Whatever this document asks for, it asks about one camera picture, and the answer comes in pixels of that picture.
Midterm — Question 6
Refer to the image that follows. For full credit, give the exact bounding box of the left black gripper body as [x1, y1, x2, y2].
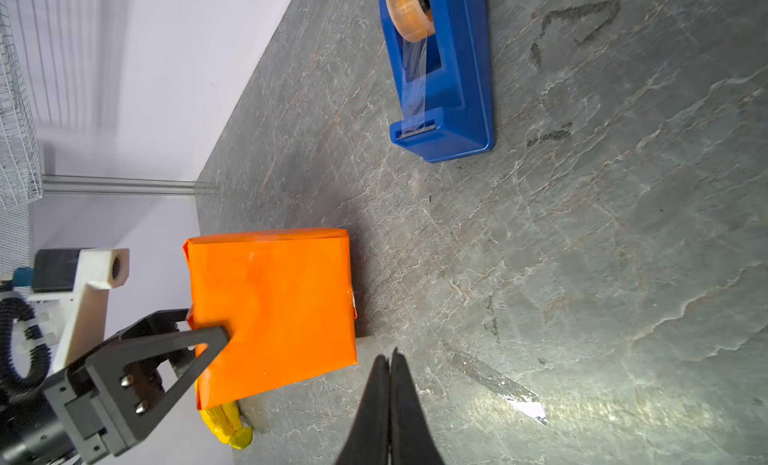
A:
[1, 344, 144, 464]

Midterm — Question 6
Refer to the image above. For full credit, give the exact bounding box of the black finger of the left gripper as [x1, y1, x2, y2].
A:
[85, 309, 229, 441]

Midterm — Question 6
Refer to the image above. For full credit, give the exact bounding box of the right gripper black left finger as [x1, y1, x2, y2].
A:
[335, 355, 390, 464]

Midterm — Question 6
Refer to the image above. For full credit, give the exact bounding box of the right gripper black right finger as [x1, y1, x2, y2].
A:
[390, 348, 444, 464]

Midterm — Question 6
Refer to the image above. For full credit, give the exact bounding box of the clear adhesive tape strip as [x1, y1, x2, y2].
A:
[449, 351, 548, 426]

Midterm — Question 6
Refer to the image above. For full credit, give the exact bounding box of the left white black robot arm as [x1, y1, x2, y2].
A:
[1, 282, 230, 464]

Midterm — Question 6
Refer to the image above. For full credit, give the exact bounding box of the yellow banana bunch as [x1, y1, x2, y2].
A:
[200, 402, 253, 450]

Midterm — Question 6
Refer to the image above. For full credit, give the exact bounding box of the blue tape dispenser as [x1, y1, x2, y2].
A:
[379, 0, 494, 163]

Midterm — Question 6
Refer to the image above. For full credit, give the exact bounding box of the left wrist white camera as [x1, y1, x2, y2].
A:
[6, 248, 130, 372]

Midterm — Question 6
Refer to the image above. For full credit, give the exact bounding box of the white wire long shelf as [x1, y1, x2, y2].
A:
[1, 0, 43, 211]

